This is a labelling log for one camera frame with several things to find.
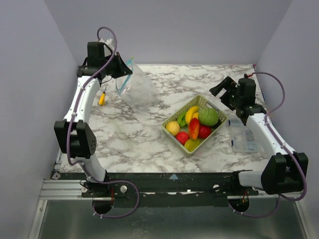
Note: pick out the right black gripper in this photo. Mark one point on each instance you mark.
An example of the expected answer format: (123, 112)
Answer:
(226, 92)

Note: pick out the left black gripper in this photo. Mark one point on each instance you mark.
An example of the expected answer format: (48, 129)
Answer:
(123, 69)

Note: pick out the clear zip top bag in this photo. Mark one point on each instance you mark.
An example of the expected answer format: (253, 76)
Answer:
(137, 89)

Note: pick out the yellow toy pear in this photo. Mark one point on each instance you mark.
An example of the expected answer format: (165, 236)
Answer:
(173, 128)

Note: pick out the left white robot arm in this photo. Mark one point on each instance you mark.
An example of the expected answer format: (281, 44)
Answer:
(74, 136)

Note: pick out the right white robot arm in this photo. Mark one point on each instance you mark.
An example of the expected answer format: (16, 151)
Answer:
(286, 169)

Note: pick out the green perforated plastic basket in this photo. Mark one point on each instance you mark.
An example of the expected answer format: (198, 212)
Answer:
(201, 102)

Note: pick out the green toy cabbage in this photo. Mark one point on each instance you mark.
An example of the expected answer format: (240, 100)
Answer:
(208, 116)

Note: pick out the orange yellow toy fruit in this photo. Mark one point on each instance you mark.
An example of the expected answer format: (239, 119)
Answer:
(196, 115)

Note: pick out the yellow toy banana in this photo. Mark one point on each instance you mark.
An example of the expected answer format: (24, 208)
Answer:
(190, 113)

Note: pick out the dark red toy fruit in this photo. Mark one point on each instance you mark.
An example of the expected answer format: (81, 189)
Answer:
(204, 131)

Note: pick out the clear plastic parts box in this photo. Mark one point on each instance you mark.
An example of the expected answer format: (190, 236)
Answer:
(242, 138)

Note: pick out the green toy pepper slice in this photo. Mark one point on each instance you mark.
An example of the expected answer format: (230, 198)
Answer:
(181, 120)

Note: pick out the yellow green toy pepper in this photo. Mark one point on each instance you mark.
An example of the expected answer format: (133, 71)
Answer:
(192, 144)

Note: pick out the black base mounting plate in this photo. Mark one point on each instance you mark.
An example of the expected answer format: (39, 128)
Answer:
(164, 189)

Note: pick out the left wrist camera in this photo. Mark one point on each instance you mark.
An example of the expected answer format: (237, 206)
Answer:
(109, 45)

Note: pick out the yellow handled screwdriver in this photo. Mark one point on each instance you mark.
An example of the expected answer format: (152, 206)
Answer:
(103, 99)

